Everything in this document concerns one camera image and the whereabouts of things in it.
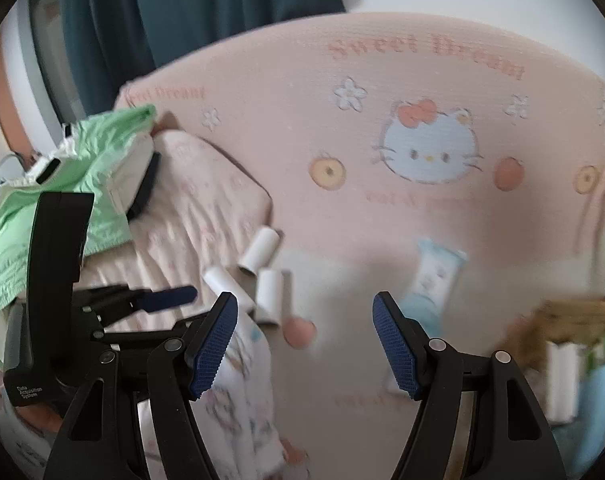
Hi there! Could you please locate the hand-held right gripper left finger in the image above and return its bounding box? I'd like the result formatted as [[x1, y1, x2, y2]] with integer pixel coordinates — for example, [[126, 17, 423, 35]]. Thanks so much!
[[42, 291, 239, 480]]

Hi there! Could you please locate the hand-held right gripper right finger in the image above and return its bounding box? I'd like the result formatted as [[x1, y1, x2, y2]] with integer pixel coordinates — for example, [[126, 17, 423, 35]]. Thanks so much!
[[373, 291, 568, 480]]

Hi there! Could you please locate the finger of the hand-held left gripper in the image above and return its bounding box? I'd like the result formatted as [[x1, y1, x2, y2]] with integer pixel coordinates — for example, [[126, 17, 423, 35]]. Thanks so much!
[[102, 312, 210, 348], [127, 285, 198, 313]]

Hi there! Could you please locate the white paper roll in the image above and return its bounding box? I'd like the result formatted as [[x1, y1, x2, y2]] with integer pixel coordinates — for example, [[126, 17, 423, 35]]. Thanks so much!
[[255, 269, 293, 328], [204, 266, 256, 311], [547, 341, 579, 423]]

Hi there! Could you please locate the white plastic tube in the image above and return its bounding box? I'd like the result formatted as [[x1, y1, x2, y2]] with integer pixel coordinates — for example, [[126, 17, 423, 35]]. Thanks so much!
[[238, 227, 279, 276]]

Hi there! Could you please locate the brown cardboard box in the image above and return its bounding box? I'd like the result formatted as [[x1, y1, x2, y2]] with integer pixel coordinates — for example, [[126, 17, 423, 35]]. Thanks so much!
[[497, 297, 605, 461]]

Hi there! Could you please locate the pink striped pillow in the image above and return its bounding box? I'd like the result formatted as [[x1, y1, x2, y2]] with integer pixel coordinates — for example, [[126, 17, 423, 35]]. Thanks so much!
[[80, 130, 273, 321]]

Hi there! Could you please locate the light green cloth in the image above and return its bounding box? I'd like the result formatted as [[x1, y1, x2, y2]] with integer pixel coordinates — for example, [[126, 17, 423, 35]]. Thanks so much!
[[0, 105, 156, 331]]

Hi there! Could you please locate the white and navy bag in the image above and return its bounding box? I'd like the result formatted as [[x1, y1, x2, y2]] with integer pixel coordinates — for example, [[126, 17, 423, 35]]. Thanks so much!
[[110, 137, 162, 221]]

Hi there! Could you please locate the pink printed bed mat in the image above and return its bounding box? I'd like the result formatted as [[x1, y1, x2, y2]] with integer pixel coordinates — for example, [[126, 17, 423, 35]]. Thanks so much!
[[115, 10, 605, 480]]

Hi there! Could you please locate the teal curtain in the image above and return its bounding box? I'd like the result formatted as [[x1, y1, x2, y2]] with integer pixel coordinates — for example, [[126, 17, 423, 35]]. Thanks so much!
[[57, 0, 346, 126]]

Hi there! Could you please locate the white window frame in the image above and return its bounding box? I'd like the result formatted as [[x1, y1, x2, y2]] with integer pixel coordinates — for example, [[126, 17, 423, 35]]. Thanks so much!
[[12, 0, 83, 161]]

